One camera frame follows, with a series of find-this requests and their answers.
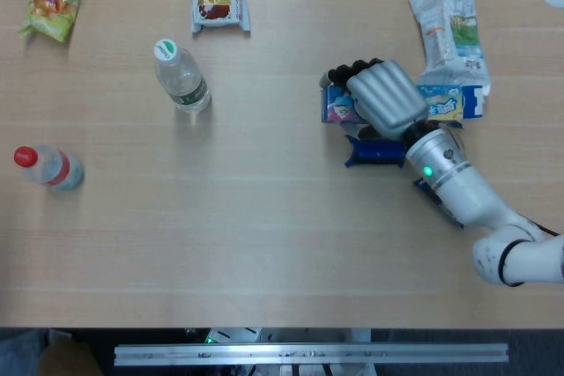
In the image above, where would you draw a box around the square white snack packet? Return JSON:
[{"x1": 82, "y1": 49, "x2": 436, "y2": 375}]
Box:
[{"x1": 189, "y1": 0, "x2": 251, "y2": 34}]

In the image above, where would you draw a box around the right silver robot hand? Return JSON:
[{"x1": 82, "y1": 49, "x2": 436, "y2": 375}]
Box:
[{"x1": 326, "y1": 57, "x2": 431, "y2": 141}]

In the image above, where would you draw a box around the green label water bottle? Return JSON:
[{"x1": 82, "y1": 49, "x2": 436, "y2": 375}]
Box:
[{"x1": 152, "y1": 38, "x2": 212, "y2": 114}]

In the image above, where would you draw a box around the long white snack package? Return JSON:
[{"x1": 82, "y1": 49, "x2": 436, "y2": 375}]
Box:
[{"x1": 407, "y1": 0, "x2": 492, "y2": 96}]

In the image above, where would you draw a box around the aluminium profile rail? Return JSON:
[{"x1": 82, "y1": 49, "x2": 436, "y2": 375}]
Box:
[{"x1": 113, "y1": 342, "x2": 510, "y2": 367}]

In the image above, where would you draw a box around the green snack bag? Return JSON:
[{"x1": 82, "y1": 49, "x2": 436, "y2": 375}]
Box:
[{"x1": 17, "y1": 0, "x2": 84, "y2": 44}]

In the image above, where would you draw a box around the red label water bottle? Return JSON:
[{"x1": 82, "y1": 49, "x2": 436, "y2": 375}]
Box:
[{"x1": 13, "y1": 144, "x2": 85, "y2": 193}]

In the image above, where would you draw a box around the blue snack box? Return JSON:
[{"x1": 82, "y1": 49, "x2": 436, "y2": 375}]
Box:
[{"x1": 319, "y1": 71, "x2": 488, "y2": 125}]

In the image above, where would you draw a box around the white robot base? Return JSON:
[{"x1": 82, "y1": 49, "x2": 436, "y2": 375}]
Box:
[{"x1": 184, "y1": 327, "x2": 374, "y2": 346}]

